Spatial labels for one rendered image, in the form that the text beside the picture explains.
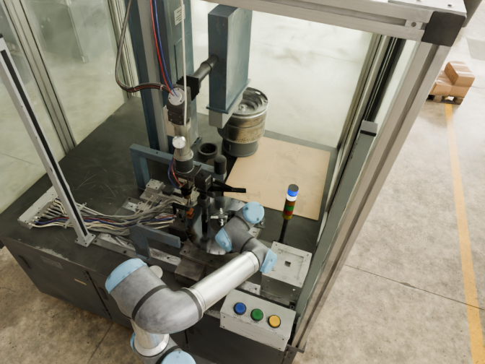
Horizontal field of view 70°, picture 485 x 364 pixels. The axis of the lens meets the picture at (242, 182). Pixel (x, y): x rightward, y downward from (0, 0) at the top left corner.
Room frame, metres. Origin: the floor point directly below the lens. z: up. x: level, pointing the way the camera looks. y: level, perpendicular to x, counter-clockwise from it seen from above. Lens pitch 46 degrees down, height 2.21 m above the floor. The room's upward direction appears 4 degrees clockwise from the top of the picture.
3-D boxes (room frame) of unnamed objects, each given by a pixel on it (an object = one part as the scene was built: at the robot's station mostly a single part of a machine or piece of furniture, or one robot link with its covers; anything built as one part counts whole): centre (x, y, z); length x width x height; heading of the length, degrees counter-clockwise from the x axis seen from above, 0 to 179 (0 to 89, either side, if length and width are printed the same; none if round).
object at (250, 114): (1.76, 0.04, 0.93); 0.31 x 0.31 x 0.36
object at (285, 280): (0.82, -0.22, 0.82); 0.18 x 0.18 x 0.15; 74
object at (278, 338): (0.59, -0.10, 0.82); 0.28 x 0.11 x 0.15; 74
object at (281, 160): (1.39, 0.29, 0.38); 1.64 x 1.35 x 0.77; 74
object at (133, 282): (0.43, 0.26, 1.12); 0.15 x 0.12 x 0.55; 51
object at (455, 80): (3.98, -2.28, 0.18); 0.60 x 0.40 x 0.36; 88
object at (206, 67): (1.15, 0.20, 1.45); 0.35 x 0.07 x 0.28; 164
